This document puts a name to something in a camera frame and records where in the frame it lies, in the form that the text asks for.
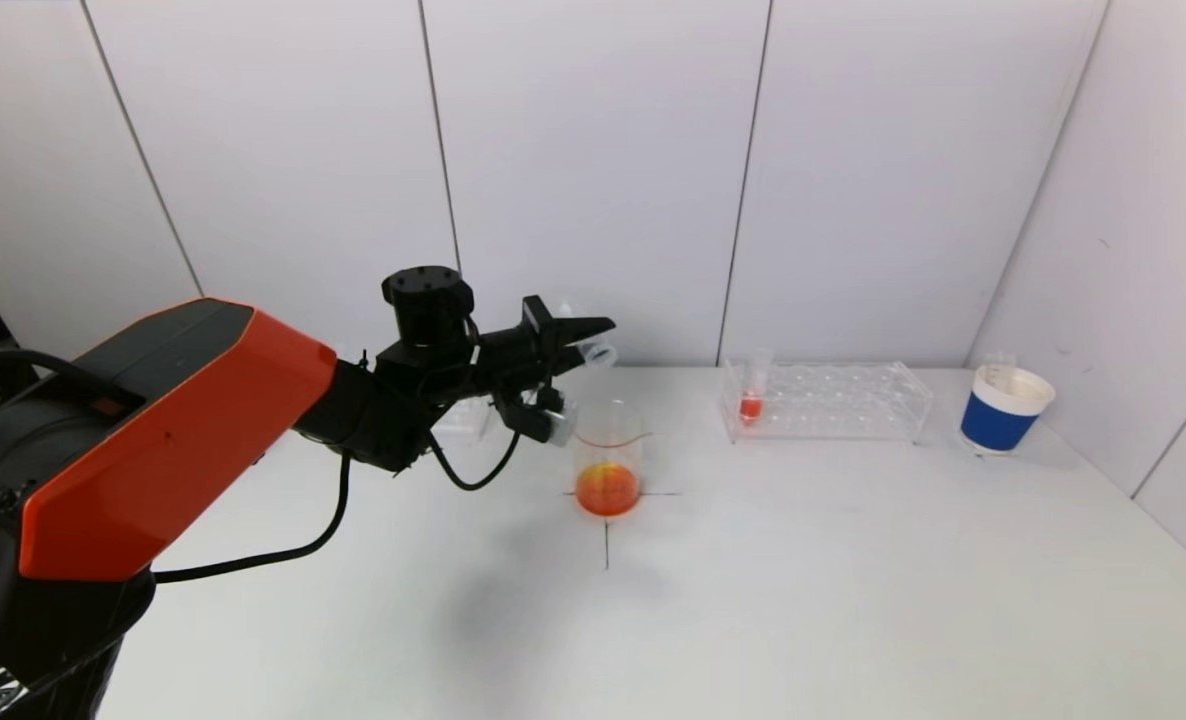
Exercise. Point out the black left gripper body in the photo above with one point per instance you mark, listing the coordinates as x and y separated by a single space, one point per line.
538 327

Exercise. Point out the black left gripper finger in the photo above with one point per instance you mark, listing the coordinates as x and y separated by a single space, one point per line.
568 328

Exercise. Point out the red pigment test tube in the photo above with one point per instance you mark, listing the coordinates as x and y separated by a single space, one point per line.
598 352
750 407

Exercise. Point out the clear test tube yellow pigment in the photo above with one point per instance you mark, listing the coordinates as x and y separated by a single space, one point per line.
998 362

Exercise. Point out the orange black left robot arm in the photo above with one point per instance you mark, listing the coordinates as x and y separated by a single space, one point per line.
173 440

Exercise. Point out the clear acrylic test tube rack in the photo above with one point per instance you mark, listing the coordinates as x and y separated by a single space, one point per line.
833 405
468 420

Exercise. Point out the clear glass beaker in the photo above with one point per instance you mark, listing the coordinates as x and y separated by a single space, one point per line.
608 485

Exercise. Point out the blue white paper cup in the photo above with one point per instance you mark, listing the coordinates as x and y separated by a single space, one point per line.
998 422

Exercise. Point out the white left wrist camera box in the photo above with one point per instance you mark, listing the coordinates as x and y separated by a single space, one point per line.
551 420

